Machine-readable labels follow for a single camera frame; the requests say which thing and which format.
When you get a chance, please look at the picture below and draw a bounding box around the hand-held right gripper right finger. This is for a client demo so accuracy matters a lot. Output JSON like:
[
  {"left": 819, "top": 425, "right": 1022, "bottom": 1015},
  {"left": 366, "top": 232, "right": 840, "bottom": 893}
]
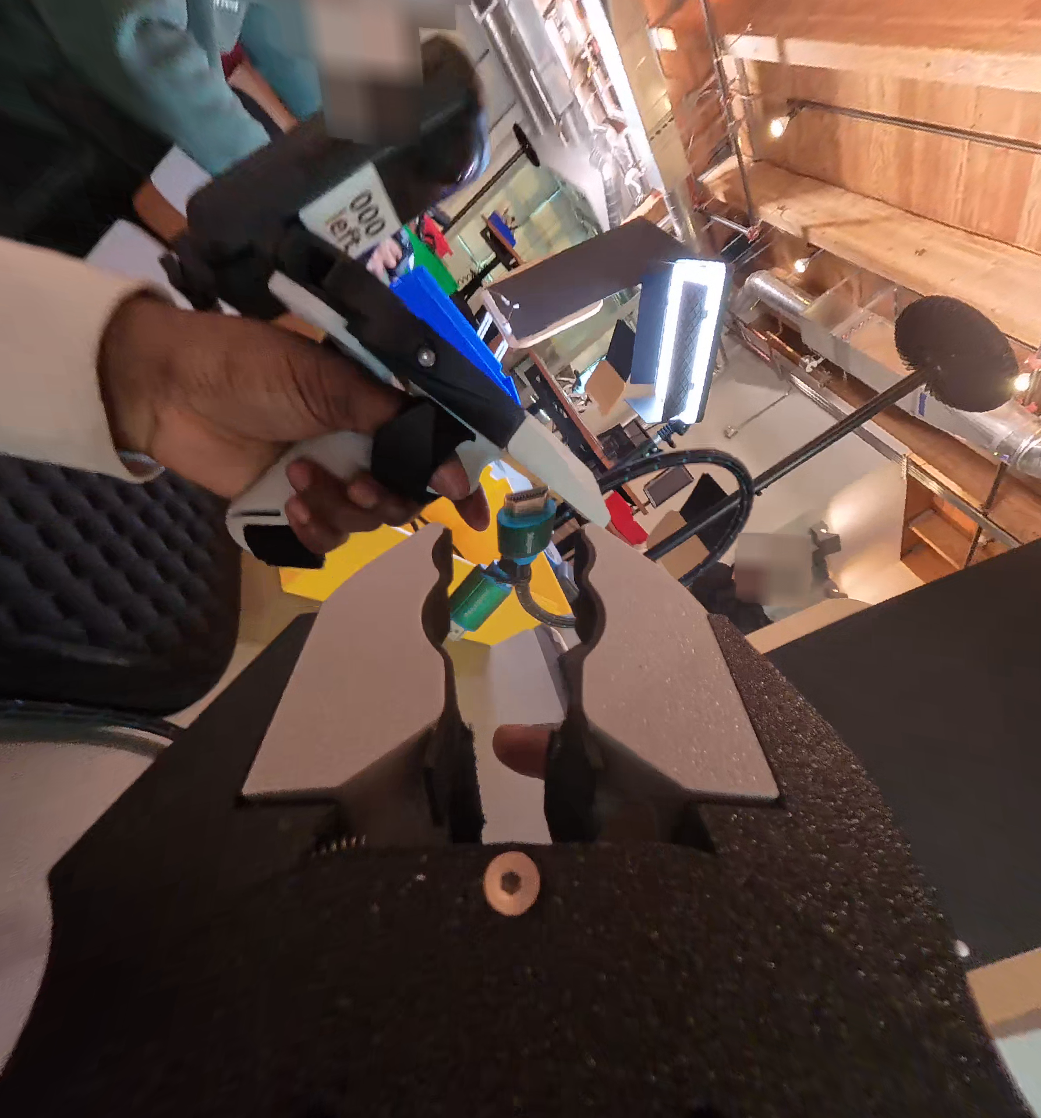
[{"left": 545, "top": 522, "right": 784, "bottom": 806}]

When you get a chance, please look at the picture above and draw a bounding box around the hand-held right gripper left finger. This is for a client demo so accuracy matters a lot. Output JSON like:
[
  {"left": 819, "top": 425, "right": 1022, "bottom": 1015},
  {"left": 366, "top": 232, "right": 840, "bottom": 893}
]
[{"left": 239, "top": 522, "right": 485, "bottom": 805}]

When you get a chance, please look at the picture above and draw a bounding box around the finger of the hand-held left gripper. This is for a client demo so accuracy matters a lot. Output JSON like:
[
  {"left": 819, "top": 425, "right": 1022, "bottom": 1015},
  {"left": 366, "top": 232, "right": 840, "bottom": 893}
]
[{"left": 505, "top": 415, "right": 615, "bottom": 531}]

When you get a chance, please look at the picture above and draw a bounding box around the yellow plastic bin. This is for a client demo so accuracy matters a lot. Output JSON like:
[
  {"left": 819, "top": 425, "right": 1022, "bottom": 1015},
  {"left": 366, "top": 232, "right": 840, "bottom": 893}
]
[{"left": 278, "top": 463, "right": 578, "bottom": 648}]

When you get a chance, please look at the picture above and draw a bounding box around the person's left forearm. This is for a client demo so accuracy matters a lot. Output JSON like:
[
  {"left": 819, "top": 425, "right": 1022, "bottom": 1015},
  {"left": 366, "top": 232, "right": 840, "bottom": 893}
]
[{"left": 0, "top": 225, "right": 168, "bottom": 484}]

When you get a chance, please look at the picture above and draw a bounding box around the person's right hand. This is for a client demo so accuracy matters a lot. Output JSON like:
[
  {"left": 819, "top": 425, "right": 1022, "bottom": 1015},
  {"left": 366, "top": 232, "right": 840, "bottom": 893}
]
[{"left": 493, "top": 723, "right": 558, "bottom": 781}]

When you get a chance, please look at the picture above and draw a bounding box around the person's left hand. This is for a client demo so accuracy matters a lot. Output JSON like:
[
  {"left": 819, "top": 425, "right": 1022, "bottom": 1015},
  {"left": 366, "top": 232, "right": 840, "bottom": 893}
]
[{"left": 97, "top": 291, "right": 493, "bottom": 557}]

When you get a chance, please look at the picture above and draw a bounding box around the blue plastic bin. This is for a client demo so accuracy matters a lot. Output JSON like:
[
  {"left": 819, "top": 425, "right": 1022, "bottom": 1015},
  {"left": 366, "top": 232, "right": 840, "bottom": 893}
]
[{"left": 388, "top": 264, "right": 523, "bottom": 405}]

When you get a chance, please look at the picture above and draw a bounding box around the green plastic bin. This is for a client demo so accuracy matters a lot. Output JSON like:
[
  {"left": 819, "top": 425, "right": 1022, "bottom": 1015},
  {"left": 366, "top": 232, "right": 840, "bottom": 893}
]
[{"left": 402, "top": 225, "right": 454, "bottom": 282}]

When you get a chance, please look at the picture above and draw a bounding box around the light panel on stand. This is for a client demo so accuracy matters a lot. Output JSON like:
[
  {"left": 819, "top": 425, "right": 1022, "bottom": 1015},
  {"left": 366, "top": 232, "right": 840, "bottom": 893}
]
[{"left": 624, "top": 257, "right": 733, "bottom": 426}]

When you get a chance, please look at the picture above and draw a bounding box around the black floor lamp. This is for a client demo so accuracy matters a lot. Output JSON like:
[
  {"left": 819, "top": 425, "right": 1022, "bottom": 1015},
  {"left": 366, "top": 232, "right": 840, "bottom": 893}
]
[{"left": 444, "top": 122, "right": 541, "bottom": 232}]

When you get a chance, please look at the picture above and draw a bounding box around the black mesh pad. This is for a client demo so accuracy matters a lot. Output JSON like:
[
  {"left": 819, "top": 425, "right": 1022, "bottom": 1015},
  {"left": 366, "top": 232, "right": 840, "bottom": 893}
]
[{"left": 0, "top": 448, "right": 244, "bottom": 719}]

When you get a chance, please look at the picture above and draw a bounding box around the black pole with round top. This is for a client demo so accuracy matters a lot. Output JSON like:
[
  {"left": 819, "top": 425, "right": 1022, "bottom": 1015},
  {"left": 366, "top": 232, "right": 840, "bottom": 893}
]
[{"left": 645, "top": 295, "right": 1021, "bottom": 562}]

